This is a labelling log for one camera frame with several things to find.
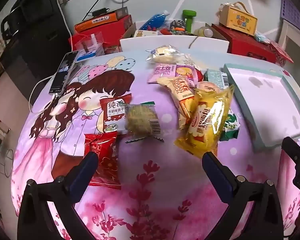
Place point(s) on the pink roll cake packet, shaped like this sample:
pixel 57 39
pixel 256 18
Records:
pixel 170 73

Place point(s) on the white storage box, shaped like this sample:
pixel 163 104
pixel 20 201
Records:
pixel 140 45

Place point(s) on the red flower-print snack packet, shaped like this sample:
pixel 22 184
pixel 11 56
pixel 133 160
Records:
pixel 106 152

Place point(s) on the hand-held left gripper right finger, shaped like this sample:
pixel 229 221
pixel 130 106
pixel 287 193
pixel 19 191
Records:
pixel 216 175

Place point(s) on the white shelf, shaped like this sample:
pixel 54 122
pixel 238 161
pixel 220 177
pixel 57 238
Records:
pixel 286 33

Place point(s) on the red white milk biscuit packet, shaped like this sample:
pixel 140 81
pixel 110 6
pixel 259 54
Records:
pixel 112 112

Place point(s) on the cream orange roll cake packet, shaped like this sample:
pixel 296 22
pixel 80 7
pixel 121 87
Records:
pixel 181 95

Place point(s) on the white box with teal rim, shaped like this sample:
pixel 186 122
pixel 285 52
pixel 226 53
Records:
pixel 265 97

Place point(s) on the clear plastic bottle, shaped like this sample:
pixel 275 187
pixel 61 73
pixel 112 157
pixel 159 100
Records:
pixel 205 32

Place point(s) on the purple perforated basket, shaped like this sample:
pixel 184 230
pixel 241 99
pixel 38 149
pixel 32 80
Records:
pixel 295 12

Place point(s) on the black power adapter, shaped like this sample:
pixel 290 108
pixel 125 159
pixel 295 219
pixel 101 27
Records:
pixel 99 12

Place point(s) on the yellow snack packet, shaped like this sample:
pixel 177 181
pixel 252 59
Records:
pixel 205 125

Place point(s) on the round orange pastry packet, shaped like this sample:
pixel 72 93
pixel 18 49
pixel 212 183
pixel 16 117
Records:
pixel 207 87

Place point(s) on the small yellow white box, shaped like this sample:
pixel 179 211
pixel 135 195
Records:
pixel 145 33

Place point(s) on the dark patterned pouch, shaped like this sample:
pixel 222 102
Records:
pixel 178 27

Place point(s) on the brown cardboard box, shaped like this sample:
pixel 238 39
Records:
pixel 130 31

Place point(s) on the red and orange boxes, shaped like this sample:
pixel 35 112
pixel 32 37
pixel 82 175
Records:
pixel 115 28

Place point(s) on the black office chair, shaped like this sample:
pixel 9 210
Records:
pixel 13 12

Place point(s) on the clear bread packet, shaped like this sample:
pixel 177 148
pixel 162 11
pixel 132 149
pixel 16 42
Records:
pixel 165 55

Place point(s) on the blue bead bottle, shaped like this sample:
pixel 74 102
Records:
pixel 153 21

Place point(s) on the large red gift box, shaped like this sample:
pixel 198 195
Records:
pixel 245 46

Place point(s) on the light blue tissue pack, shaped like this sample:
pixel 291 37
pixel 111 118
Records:
pixel 261 37

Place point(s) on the green white biscuit packet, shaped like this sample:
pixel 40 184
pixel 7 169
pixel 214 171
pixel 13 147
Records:
pixel 231 127

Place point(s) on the clear plastic box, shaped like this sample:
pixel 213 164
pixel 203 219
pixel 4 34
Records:
pixel 90 43

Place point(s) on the black smartphone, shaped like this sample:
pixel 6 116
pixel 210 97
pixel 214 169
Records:
pixel 63 72

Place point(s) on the red patterned small box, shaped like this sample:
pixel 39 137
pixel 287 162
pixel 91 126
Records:
pixel 281 52

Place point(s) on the teal white snack packet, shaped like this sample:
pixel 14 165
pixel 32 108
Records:
pixel 216 78

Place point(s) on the dark flat box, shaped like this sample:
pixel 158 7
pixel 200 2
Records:
pixel 120 12

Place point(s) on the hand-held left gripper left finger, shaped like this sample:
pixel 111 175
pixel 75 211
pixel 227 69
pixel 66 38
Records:
pixel 86 170

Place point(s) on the green dumbbell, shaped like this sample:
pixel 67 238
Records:
pixel 189 20

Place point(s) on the clear green-edged cake packet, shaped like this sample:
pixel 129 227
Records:
pixel 141 120

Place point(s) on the orange flat box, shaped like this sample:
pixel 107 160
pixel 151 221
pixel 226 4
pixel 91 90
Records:
pixel 95 22

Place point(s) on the small blue packet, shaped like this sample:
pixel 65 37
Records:
pixel 87 55

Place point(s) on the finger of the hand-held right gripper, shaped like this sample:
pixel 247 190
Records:
pixel 296 153

